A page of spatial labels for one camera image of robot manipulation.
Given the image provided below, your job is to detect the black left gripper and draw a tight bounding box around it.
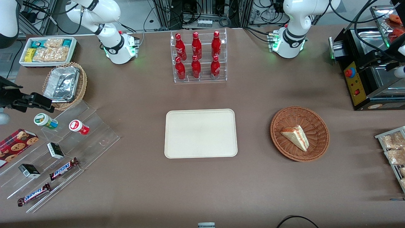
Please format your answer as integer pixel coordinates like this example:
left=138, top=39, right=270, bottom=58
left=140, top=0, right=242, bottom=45
left=358, top=39, right=405, bottom=72

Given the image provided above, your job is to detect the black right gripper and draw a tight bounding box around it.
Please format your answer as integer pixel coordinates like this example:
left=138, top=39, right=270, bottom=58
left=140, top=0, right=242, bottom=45
left=0, top=76, right=55, bottom=113

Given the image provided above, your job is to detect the triangle sandwich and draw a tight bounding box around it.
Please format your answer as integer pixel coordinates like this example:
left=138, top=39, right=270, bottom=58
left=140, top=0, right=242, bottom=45
left=281, top=125, right=309, bottom=152

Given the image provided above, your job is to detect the oval light wicker basket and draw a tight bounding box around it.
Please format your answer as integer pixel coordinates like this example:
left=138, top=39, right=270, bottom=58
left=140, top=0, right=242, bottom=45
left=42, top=62, right=87, bottom=111

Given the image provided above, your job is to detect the grey metal snack tray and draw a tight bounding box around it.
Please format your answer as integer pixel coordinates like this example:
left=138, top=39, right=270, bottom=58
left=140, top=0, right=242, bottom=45
left=375, top=126, right=405, bottom=194

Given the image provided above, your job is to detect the round brown wicker basket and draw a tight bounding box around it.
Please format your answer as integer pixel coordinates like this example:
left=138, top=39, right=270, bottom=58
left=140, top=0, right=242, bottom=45
left=270, top=106, right=330, bottom=162

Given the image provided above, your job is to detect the cream rectangular tray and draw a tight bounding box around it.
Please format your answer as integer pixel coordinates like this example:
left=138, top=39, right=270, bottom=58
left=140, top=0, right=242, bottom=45
left=164, top=109, right=238, bottom=159

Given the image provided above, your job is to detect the green lid yogurt cup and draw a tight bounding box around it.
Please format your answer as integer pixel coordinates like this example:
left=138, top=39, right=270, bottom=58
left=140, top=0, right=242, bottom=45
left=34, top=113, right=59, bottom=130

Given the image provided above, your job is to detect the black food warmer machine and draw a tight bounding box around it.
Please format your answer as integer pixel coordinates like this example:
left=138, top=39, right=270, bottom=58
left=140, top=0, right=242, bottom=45
left=328, top=27, right=405, bottom=111

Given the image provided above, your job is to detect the aluminium foil container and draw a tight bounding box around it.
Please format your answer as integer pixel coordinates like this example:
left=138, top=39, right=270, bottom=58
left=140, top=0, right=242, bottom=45
left=43, top=66, right=80, bottom=103

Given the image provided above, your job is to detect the glass metal warmer rack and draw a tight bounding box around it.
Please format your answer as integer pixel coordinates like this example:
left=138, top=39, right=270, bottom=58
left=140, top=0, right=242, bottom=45
left=370, top=4, right=405, bottom=48

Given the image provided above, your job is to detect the red cookie box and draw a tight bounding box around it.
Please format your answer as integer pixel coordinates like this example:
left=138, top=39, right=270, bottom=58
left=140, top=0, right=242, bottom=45
left=0, top=128, right=39, bottom=168

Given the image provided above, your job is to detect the large clear cracker bag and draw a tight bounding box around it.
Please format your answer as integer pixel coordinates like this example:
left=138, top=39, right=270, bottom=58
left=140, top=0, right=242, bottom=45
left=33, top=47, right=70, bottom=62

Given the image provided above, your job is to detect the red lid yogurt cup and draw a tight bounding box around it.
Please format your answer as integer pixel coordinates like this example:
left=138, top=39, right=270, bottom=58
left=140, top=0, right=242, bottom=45
left=69, top=120, right=90, bottom=136

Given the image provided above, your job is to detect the small black carton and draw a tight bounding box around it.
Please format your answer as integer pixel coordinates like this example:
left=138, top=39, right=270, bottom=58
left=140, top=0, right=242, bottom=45
left=18, top=163, right=41, bottom=178
left=47, top=142, right=65, bottom=159

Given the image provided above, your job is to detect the small clear cracker bag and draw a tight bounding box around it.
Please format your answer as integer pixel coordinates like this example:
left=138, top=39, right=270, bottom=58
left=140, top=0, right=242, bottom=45
left=44, top=38, right=65, bottom=48

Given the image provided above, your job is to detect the white plastic snack bin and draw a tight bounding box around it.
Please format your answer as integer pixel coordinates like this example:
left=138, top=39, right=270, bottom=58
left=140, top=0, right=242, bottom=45
left=19, top=37, right=78, bottom=68

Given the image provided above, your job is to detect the clear acrylic step display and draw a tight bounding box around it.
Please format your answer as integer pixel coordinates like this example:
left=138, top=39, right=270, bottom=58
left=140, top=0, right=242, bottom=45
left=0, top=100, right=121, bottom=213

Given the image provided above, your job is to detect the snickers chocolate bar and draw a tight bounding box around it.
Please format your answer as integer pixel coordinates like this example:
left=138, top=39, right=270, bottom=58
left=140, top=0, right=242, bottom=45
left=49, top=157, right=79, bottom=181
left=17, top=183, right=52, bottom=207

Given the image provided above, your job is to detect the red cola bottle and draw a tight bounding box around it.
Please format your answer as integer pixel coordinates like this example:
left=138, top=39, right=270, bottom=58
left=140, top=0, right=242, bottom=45
left=210, top=55, right=221, bottom=79
left=175, top=56, right=186, bottom=80
left=191, top=32, right=202, bottom=60
left=211, top=31, right=221, bottom=58
left=191, top=55, right=201, bottom=79
left=175, top=33, right=187, bottom=60

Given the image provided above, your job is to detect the clear acrylic bottle rack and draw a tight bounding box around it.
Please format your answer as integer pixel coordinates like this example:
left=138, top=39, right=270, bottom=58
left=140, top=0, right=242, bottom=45
left=170, top=28, right=227, bottom=83

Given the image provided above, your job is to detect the black hanging arm cable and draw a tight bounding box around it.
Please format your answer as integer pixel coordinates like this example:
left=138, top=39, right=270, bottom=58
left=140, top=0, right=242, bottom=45
left=353, top=0, right=394, bottom=61

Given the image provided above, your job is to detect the black cable loop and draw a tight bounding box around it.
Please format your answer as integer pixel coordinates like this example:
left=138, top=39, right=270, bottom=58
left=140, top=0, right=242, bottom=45
left=276, top=215, right=321, bottom=228

